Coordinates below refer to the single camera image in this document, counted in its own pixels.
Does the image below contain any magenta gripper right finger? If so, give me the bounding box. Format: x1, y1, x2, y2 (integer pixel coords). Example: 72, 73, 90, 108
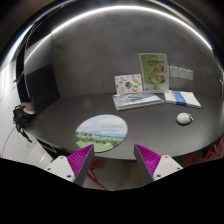
134, 144, 182, 184

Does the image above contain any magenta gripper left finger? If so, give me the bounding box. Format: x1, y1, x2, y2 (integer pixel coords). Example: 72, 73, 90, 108
45, 144, 94, 186

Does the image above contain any round landscape mouse pad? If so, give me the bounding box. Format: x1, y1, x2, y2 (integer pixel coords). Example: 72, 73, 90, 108
75, 114, 128, 153

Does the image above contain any white computer mouse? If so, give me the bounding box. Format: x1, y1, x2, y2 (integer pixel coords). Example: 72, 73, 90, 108
176, 113, 193, 125

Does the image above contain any white and blue paper stack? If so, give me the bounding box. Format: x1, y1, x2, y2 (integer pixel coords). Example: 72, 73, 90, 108
164, 90, 201, 108

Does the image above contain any beige round object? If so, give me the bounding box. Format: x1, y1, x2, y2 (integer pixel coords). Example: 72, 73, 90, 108
23, 102, 35, 115

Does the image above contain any white illustrated card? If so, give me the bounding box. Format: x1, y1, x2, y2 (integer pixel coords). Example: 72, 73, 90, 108
115, 74, 143, 94

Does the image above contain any black monitor screen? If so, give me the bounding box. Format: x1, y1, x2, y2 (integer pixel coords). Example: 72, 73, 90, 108
25, 65, 60, 115

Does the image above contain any green poster with photos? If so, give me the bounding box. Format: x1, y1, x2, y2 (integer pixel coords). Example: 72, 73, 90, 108
139, 53, 169, 93

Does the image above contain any red table frame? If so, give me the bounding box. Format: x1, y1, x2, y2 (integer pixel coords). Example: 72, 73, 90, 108
85, 137, 224, 191

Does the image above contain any black bag with cables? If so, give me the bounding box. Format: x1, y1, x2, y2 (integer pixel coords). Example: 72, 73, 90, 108
13, 105, 33, 141

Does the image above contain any middle white wall switch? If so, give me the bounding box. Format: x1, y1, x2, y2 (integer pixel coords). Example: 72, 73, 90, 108
179, 68, 187, 79

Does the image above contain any right white wall switch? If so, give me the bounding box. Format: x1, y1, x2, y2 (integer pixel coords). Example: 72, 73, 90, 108
187, 70, 194, 80

